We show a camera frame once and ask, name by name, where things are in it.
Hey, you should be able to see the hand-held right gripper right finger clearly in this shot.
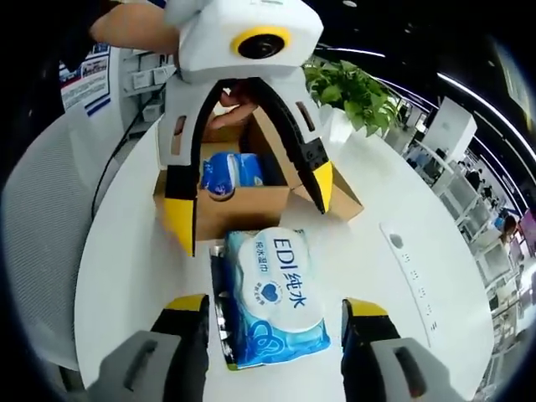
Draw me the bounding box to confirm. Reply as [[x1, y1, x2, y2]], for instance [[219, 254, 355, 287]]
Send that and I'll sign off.
[[341, 297, 460, 402]]

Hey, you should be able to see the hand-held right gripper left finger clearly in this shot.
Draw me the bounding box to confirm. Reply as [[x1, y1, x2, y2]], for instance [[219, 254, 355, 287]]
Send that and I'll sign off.
[[87, 294, 210, 402]]

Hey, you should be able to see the soft blue tissue pack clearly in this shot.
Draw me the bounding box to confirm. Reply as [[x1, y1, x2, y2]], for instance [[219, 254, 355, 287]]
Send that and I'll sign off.
[[200, 152, 265, 202]]

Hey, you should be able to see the soft dark green grey pouch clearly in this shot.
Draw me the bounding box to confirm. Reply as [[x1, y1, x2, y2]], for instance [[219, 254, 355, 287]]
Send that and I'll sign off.
[[208, 244, 235, 372]]

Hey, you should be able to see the brown cardboard shoe box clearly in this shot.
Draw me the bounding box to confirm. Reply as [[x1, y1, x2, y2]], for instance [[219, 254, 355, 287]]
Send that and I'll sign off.
[[152, 104, 364, 244]]

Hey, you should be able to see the soft blue wet wipes pack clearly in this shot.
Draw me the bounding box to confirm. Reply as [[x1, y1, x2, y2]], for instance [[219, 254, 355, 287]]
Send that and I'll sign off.
[[224, 227, 332, 369]]

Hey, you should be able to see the person's left hand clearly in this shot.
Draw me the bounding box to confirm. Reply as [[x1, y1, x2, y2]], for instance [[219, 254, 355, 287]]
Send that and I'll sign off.
[[208, 79, 263, 131]]

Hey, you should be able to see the green plant in white pot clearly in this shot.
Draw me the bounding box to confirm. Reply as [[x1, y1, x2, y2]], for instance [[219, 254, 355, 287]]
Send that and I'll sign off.
[[303, 58, 403, 146]]

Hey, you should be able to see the set of white storage bins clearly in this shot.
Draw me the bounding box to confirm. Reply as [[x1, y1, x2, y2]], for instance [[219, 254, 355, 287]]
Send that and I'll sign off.
[[127, 62, 177, 122]]

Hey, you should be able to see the white table outlet panel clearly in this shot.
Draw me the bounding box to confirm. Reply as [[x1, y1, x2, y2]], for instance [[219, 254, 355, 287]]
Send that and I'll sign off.
[[379, 221, 445, 348]]

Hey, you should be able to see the white mesh office chair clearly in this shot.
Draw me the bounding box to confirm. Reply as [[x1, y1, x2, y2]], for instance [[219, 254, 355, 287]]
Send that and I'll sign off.
[[3, 116, 164, 369]]

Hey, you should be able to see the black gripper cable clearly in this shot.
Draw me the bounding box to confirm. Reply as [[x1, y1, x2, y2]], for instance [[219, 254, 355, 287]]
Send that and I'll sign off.
[[90, 81, 167, 221]]

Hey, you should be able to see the blue white wall poster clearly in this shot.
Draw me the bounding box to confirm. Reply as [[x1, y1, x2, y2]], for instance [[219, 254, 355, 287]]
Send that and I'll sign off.
[[58, 41, 113, 118]]

